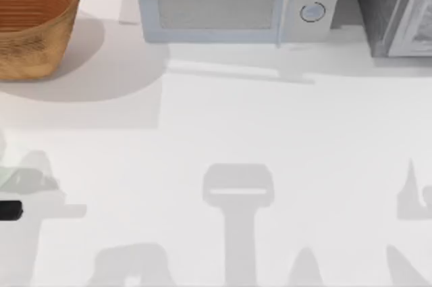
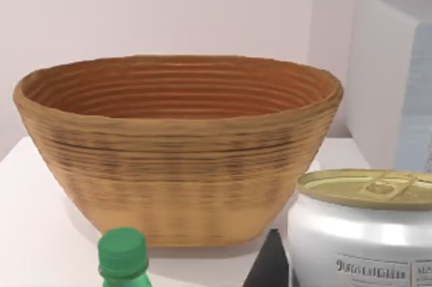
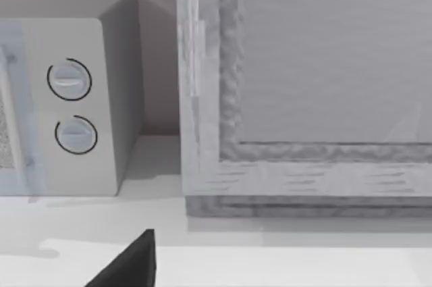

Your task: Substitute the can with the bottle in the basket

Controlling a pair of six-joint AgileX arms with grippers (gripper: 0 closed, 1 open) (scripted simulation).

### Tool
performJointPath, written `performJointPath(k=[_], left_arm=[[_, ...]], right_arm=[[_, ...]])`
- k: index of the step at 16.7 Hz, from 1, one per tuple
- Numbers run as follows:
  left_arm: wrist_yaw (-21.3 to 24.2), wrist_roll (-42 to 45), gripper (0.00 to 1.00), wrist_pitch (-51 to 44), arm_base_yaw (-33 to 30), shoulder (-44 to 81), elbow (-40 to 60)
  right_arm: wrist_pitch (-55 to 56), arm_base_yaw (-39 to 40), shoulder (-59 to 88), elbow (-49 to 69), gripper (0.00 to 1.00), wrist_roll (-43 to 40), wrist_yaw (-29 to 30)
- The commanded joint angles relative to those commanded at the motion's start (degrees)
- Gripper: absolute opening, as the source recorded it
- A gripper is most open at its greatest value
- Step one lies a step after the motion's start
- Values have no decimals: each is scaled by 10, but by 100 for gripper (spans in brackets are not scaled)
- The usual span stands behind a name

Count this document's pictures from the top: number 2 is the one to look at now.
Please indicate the green bottle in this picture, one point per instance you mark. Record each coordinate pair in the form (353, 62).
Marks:
(123, 260)

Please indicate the white box cabinet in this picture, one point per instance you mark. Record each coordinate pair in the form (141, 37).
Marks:
(381, 64)

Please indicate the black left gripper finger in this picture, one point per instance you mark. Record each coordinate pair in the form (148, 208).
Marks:
(270, 263)

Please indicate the woven wooden basket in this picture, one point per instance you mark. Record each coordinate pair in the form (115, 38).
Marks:
(175, 179)

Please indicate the silver can with gold lid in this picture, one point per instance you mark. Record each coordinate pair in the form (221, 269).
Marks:
(357, 233)

